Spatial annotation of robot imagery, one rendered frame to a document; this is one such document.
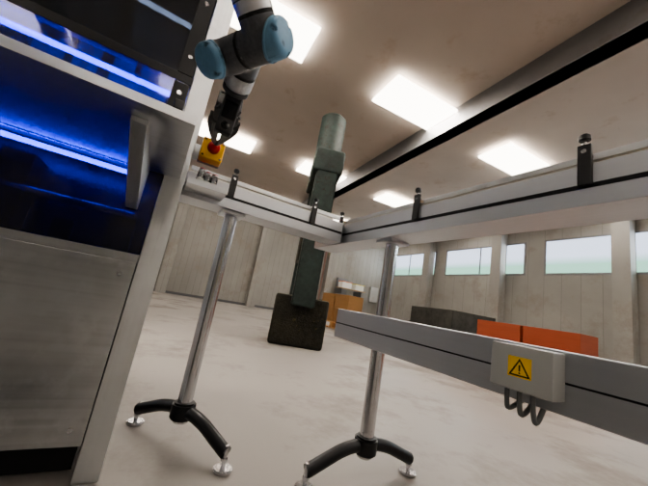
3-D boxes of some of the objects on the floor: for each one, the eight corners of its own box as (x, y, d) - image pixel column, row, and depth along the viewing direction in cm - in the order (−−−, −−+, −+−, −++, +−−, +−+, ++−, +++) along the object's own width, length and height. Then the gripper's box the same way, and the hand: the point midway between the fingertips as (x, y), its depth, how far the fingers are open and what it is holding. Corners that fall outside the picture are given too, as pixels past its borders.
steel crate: (445, 362, 469) (449, 309, 485) (404, 347, 585) (409, 305, 601) (496, 369, 492) (499, 318, 508) (447, 354, 608) (450, 313, 624)
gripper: (254, 85, 88) (231, 137, 102) (223, 68, 83) (204, 126, 98) (251, 101, 83) (229, 154, 98) (218, 86, 79) (200, 143, 94)
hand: (216, 143), depth 96 cm, fingers closed
